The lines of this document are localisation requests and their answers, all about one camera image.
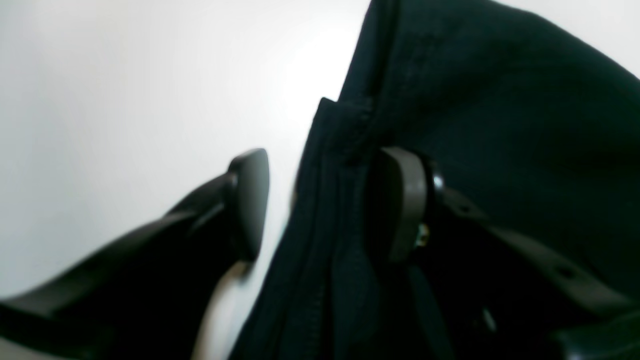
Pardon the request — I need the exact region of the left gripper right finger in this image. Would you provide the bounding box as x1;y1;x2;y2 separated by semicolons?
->
370;146;639;360

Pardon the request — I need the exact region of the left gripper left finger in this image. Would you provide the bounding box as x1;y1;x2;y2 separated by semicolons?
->
0;148;270;360

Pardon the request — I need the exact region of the black T-shirt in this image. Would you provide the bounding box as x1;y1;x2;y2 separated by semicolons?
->
229;0;639;360

